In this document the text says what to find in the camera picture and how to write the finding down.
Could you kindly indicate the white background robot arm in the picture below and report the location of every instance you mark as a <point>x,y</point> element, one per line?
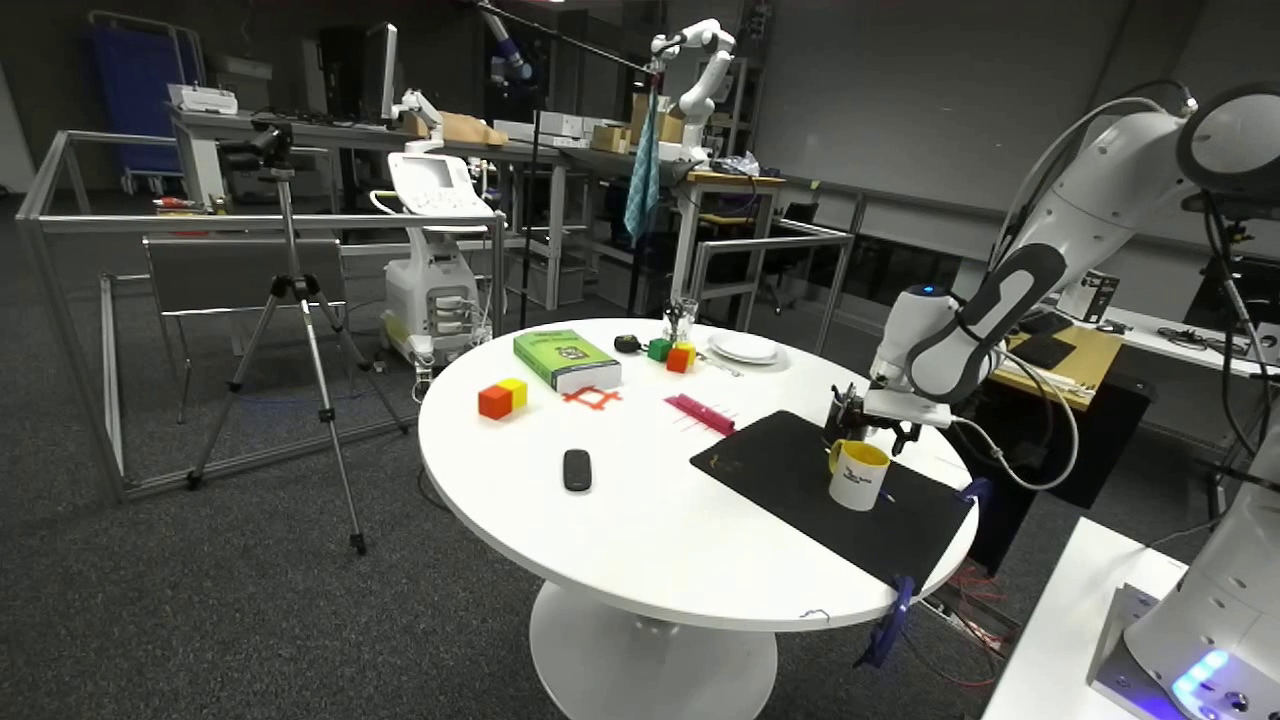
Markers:
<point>701,82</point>

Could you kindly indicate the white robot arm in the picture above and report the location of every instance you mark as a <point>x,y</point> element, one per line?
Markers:
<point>1106,187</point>

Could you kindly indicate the red cube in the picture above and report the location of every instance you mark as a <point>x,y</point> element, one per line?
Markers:
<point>494,403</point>

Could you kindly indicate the white plate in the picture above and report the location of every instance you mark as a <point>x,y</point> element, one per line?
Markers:
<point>744,348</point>

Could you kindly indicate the cardboard box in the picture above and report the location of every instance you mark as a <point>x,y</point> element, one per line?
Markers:
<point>464,128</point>
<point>608,139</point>

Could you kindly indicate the blue tape strip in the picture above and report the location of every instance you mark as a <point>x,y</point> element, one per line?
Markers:
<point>978,492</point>
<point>888,621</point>

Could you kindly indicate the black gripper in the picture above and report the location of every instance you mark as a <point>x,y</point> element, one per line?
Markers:
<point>898,411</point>

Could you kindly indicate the yellow cube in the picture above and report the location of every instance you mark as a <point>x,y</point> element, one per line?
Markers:
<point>519,390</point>

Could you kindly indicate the teal hanging cloth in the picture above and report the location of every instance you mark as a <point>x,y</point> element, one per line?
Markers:
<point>640,172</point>

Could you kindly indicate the white medical cart machine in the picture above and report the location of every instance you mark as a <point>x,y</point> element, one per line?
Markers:
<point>434,294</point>

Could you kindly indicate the white mug yellow inside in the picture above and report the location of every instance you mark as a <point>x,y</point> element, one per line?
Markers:
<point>863,482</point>

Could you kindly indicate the blue cabinet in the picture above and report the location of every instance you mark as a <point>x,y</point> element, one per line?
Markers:
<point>135,82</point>

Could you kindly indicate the black rectangular mat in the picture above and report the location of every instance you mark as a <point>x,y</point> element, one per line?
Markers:
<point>787,465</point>

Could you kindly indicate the black boom stand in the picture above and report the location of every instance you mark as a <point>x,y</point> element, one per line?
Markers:
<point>532,202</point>

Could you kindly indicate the grey panel board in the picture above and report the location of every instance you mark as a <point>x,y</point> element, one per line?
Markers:
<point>242,275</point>

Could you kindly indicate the small black oval object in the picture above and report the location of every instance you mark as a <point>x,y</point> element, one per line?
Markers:
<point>625,343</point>

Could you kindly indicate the black cabinet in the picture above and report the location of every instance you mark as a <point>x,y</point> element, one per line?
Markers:
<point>1095,442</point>

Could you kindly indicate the white table pedestal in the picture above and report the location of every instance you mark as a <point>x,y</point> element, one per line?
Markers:
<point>653,661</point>

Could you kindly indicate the black camera tripod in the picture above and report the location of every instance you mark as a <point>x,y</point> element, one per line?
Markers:
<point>308,332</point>

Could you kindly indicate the black pad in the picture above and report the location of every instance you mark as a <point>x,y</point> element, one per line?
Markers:
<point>1044,348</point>

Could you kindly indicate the wooden board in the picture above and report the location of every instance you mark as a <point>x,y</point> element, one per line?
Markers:
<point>1085,363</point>

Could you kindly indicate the green book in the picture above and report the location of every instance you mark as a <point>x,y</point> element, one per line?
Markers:
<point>561,357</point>

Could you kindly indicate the small metal railing frame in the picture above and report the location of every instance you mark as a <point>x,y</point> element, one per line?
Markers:
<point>765,243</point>

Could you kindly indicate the orange block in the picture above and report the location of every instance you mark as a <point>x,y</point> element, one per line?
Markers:
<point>680,357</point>

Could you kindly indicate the large metal frame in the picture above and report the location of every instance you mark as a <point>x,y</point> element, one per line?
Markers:
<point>264,221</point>

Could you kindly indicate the pink perforated strip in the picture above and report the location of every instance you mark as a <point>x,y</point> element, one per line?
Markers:
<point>701,412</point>

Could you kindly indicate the black computer mouse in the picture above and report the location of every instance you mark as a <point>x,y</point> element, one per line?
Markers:
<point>578,471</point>

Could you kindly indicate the black camera on tripod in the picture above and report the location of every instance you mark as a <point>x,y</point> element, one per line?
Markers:
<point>272,146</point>

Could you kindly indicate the green block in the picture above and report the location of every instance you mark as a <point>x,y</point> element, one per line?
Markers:
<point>657,348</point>

